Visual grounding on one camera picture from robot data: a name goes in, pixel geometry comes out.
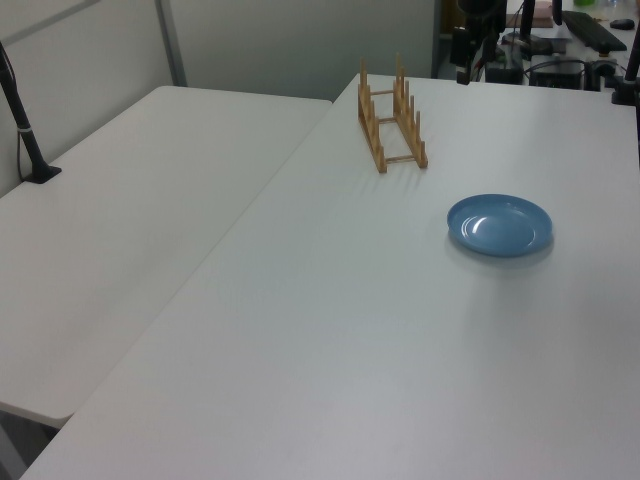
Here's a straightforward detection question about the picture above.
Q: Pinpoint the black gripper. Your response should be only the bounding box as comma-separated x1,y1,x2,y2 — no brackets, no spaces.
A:
452,0,507,85

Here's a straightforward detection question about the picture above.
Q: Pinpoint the blue round plate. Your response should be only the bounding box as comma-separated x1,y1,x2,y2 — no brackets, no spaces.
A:
446,193,554,259

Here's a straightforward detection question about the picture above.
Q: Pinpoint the wooden plate rack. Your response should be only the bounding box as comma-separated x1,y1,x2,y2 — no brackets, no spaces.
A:
356,51,430,175

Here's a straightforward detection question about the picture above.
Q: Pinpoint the black monitor stand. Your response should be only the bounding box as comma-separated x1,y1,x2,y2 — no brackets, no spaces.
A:
502,0,552,51

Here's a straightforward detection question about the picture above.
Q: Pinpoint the beige box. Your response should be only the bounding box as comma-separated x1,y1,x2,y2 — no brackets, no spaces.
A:
504,0,557,27

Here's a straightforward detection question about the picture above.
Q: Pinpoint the black computer box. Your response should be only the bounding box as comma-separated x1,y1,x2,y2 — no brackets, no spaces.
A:
529,59,587,91

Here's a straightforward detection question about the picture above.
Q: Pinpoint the black keyboard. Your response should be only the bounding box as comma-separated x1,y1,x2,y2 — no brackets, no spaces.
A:
562,10,628,53

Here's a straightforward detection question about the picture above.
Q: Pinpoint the black clamped stand pole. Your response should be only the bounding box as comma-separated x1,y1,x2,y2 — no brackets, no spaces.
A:
610,0,640,106

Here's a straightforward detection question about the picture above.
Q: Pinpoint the white side table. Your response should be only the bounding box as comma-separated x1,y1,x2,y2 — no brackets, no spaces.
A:
0,85,335,422

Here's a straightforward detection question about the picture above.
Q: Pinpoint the grey partition post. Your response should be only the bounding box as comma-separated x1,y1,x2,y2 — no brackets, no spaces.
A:
153,0,189,89

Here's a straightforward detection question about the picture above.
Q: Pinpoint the black camera stand pole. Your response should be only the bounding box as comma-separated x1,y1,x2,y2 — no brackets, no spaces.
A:
0,40,63,185

